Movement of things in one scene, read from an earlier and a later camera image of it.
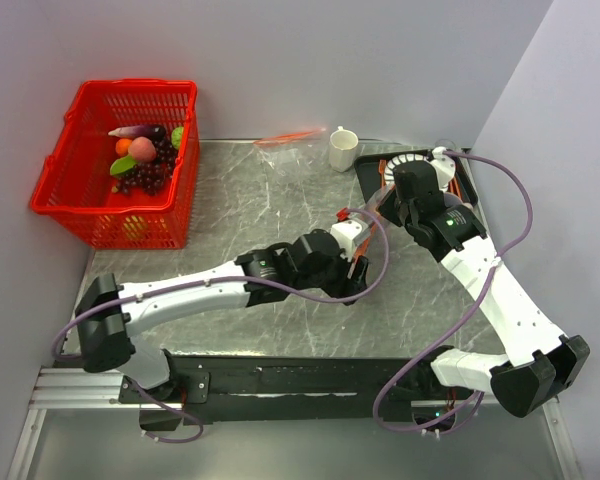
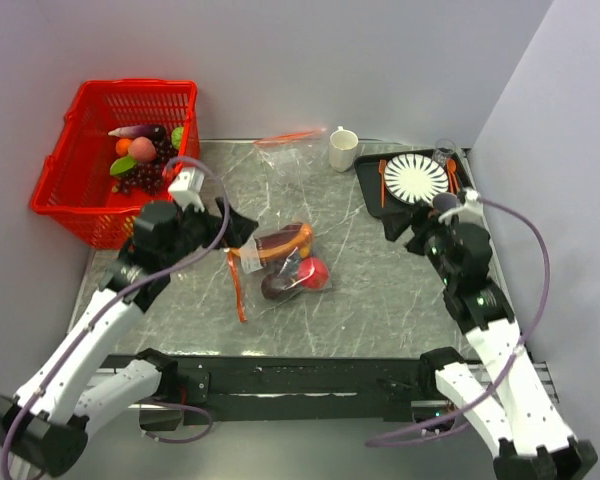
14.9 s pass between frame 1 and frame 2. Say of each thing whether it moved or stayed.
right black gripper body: moved
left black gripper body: moved
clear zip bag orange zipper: moved
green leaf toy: stayed
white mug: stayed
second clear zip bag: stayed
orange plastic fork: stayed
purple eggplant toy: stayed
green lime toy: stayed
